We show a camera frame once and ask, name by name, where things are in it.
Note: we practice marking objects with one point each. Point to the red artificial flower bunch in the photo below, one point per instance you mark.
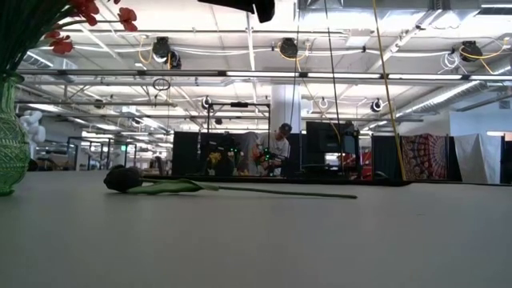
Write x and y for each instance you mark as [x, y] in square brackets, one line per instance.
[127, 18]
[60, 42]
[86, 7]

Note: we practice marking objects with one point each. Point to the black artificial tulip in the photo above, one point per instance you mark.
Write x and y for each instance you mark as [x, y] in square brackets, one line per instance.
[122, 178]

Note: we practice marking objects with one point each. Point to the tall green glass vase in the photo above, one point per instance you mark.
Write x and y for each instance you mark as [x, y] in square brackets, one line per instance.
[10, 148]

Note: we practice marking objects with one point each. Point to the black background robot arm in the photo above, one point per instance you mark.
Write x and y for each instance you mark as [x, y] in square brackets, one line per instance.
[228, 146]
[268, 158]

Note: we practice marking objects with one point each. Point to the yellow artificial flowers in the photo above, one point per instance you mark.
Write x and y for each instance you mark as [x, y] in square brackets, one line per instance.
[214, 158]

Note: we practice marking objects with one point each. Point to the white column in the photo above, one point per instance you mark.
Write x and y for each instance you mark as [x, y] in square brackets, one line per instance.
[285, 104]

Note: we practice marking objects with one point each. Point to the long ceiling light bar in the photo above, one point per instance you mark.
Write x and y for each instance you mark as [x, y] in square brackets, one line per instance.
[344, 75]

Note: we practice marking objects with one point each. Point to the person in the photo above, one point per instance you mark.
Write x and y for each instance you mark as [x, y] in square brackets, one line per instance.
[278, 146]

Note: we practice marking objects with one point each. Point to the black monitor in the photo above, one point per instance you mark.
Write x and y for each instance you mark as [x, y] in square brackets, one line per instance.
[326, 138]

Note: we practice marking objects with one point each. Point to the black curtain panel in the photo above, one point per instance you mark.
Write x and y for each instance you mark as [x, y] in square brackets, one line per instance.
[384, 154]
[296, 154]
[186, 154]

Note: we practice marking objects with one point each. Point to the patterned tapestry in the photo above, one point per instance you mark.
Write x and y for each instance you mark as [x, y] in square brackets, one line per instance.
[426, 154]

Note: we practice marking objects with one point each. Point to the grey table mat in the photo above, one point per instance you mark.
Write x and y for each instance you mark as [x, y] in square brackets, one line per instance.
[256, 248]

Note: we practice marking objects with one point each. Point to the white robot figure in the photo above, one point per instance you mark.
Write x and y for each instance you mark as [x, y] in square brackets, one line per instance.
[32, 120]

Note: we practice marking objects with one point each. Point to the white hanging cloth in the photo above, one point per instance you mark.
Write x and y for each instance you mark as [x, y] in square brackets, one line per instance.
[478, 158]

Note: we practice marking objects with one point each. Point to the black metal station frame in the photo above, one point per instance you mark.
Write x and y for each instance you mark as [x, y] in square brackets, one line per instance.
[240, 105]

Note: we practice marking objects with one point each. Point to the silver ventilation duct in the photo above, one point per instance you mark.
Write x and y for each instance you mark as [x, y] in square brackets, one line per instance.
[460, 94]
[52, 62]

